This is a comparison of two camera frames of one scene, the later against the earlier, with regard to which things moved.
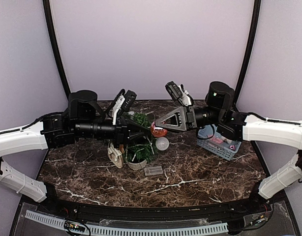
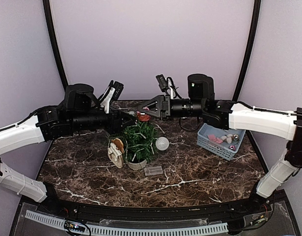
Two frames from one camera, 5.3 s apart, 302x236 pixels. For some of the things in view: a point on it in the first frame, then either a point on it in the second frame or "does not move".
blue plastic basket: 209,138 does not move
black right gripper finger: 176,125 → 163,114
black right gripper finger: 180,119 → 159,106
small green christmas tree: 143,151 does not move
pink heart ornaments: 215,139 does not move
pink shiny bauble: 158,132 → 144,117
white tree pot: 137,165 does not move
